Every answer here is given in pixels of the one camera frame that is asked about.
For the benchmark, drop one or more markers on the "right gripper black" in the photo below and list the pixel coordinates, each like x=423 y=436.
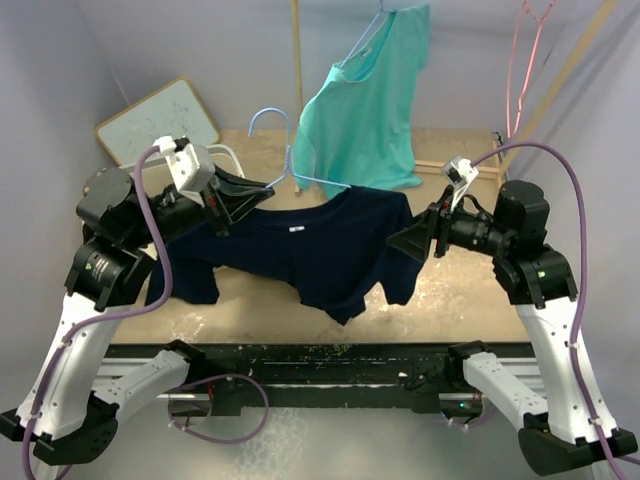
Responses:
x=414 y=238

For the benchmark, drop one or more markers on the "blue wire hanger navy shirt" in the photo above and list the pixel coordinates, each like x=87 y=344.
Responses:
x=288 y=169

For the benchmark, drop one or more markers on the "cream plastic laundry basket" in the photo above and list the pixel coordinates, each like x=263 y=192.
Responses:
x=222 y=160

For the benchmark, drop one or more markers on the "teal green t shirt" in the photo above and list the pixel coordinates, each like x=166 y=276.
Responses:
x=356 y=129

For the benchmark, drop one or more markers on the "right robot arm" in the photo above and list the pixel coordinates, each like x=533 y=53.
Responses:
x=557 y=430

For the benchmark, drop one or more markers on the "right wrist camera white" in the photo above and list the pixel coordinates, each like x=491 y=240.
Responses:
x=460 y=174

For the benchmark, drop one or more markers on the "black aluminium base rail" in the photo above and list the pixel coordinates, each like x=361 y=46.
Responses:
x=412 y=376

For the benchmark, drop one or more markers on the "pink wire hanger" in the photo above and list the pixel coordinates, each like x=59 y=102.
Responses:
x=529 y=27

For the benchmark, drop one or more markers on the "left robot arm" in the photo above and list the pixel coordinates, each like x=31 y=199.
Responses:
x=66 y=420

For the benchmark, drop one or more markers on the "small whiteboard wooden frame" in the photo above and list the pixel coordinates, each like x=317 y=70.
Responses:
x=174 y=110

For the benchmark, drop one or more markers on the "blue wire hanger teal shirt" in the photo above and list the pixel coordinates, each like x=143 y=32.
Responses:
x=381 y=10

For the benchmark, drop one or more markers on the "navy blue t shirt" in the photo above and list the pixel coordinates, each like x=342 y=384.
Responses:
x=332 y=254

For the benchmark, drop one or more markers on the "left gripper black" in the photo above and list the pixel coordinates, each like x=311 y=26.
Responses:
x=231 y=205

